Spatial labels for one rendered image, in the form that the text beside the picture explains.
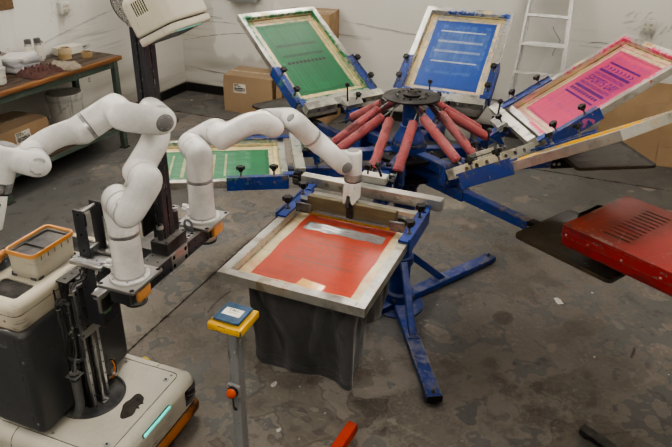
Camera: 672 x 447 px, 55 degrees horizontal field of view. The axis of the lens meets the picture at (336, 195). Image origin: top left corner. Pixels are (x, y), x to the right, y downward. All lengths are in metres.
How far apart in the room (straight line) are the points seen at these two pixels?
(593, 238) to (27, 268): 2.13
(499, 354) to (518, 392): 0.29
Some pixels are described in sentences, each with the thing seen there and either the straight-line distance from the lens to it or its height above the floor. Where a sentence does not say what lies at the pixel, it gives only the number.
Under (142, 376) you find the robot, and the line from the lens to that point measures 3.12.
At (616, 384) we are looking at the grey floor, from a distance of 3.72.
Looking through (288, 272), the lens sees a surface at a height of 0.96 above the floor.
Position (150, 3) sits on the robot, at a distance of 1.91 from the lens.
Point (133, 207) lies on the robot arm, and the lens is 1.94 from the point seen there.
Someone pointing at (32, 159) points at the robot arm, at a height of 1.60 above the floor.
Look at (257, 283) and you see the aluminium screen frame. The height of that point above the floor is 0.98.
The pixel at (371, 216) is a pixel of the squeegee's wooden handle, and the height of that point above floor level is 1.02.
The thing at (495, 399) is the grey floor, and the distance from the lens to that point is 3.43.
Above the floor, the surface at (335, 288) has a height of 0.96.
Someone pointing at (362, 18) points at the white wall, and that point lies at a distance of 6.96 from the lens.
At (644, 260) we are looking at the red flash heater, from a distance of 2.52.
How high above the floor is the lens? 2.27
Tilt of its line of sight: 25 degrees down
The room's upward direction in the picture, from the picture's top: 1 degrees clockwise
